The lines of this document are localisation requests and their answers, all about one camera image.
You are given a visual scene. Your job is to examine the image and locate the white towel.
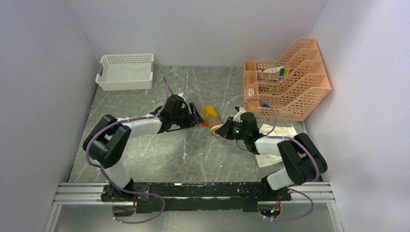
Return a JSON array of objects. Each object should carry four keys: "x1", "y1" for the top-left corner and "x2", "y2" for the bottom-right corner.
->
[{"x1": 255, "y1": 124, "x2": 297, "y2": 168}]

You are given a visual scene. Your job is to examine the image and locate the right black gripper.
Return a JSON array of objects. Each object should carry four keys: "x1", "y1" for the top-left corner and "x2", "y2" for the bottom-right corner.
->
[{"x1": 215, "y1": 116, "x2": 248, "y2": 140}]

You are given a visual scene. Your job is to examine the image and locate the orange plastic file organizer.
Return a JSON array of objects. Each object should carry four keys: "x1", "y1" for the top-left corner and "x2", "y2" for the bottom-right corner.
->
[{"x1": 244, "y1": 38, "x2": 331, "y2": 121}]

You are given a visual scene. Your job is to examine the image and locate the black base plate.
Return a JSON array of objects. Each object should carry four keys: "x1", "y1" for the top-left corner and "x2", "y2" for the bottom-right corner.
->
[{"x1": 101, "y1": 182, "x2": 291, "y2": 214}]

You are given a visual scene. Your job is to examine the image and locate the aluminium rail frame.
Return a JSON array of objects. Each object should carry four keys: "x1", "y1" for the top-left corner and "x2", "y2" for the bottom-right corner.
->
[{"x1": 43, "y1": 128, "x2": 345, "y2": 232}]

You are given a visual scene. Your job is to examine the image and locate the yellow brown bear towel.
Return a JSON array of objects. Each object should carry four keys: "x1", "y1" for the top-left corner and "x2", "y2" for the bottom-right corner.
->
[{"x1": 203, "y1": 105, "x2": 223, "y2": 133}]

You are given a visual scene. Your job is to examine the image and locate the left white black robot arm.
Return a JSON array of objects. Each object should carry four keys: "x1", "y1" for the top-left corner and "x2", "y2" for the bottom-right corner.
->
[{"x1": 83, "y1": 94, "x2": 204, "y2": 202}]

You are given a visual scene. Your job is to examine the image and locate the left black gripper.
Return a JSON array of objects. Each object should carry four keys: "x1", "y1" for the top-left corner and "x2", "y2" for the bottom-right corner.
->
[{"x1": 172, "y1": 102, "x2": 205, "y2": 130}]

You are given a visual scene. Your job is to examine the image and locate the colourful pens in organizer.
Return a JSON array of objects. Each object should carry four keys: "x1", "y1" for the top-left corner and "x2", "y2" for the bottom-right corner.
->
[{"x1": 279, "y1": 68, "x2": 291, "y2": 78}]

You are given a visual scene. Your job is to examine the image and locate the white plastic basket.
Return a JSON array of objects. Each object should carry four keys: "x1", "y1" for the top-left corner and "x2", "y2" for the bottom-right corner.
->
[{"x1": 95, "y1": 53, "x2": 154, "y2": 91}]

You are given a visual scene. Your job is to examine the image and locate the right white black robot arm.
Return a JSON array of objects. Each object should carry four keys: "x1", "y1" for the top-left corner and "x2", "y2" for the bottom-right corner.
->
[{"x1": 215, "y1": 112, "x2": 328, "y2": 200}]

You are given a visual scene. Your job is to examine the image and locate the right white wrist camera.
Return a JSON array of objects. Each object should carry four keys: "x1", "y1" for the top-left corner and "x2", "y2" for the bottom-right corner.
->
[{"x1": 233, "y1": 106, "x2": 246, "y2": 122}]

